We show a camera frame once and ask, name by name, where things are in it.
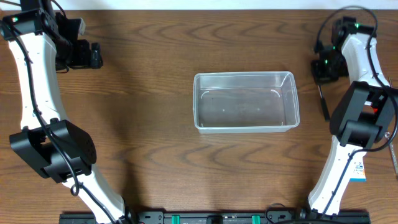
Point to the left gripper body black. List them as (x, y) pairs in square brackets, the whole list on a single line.
[(95, 55)]

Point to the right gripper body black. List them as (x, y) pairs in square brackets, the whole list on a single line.
[(333, 65)]

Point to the small claw hammer black handle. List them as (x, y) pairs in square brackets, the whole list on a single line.
[(323, 104)]

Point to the clear plastic container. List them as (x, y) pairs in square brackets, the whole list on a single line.
[(245, 102)]

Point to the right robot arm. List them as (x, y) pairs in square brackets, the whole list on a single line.
[(362, 116)]

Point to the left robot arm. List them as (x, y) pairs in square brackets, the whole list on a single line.
[(45, 43)]

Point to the yellow black screwdriver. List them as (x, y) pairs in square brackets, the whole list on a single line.
[(390, 82)]

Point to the silver metal wrench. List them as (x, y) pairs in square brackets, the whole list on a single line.
[(392, 152)]

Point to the blue white screwdriver set box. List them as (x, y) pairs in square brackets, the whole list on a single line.
[(358, 174)]

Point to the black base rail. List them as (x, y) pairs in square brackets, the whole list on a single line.
[(270, 216)]

